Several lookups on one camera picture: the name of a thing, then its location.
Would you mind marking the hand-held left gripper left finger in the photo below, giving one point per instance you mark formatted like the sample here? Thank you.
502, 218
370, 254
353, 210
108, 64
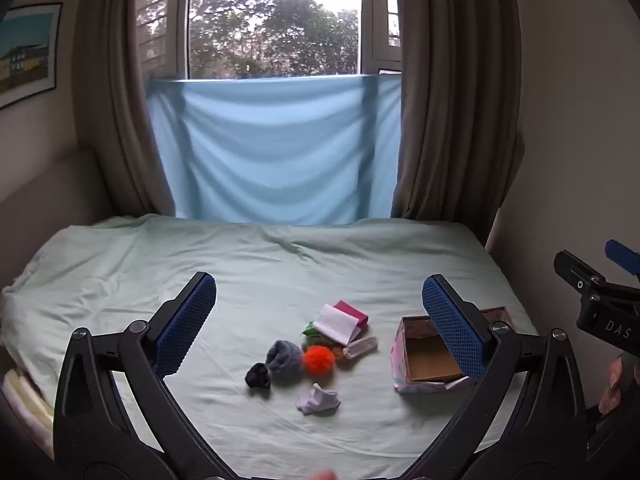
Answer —
186, 325

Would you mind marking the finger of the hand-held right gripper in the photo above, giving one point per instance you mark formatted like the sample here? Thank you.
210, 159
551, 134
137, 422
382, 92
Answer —
575, 272
621, 254

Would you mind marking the white sock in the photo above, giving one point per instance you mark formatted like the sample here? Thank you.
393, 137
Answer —
317, 400

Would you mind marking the pink zip pouch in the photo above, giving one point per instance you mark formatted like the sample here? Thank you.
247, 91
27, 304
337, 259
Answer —
351, 308

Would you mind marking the orange pom-pom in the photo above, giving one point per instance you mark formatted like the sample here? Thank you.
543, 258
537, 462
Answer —
319, 360

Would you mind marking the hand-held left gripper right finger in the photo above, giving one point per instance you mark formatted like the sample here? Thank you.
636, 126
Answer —
455, 330

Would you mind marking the grey sock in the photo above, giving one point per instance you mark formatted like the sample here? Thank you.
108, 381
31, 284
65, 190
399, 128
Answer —
284, 357

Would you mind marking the person's right hand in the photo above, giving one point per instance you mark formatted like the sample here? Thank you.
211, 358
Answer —
614, 385

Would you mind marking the beige upholstered headboard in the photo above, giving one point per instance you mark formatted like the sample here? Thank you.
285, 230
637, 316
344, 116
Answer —
50, 185

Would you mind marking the white window frame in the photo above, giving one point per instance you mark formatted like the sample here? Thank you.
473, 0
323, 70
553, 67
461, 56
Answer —
375, 20

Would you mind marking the light blue hanging cloth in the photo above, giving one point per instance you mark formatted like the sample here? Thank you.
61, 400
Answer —
270, 150

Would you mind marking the dark balled sock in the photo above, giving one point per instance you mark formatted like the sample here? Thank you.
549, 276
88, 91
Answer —
259, 376

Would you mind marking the green snack packet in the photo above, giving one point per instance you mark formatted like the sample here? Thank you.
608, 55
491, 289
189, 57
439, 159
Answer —
308, 331

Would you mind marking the brown curtain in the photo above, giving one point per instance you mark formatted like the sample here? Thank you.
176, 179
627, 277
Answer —
125, 110
450, 110

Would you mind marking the cream patterned pillow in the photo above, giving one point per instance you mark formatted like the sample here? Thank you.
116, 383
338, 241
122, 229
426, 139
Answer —
25, 410

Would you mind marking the patterned cardboard box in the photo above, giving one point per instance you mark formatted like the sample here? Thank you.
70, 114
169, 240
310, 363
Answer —
430, 355

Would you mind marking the framed wall picture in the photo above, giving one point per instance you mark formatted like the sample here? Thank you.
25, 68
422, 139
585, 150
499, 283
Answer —
27, 55

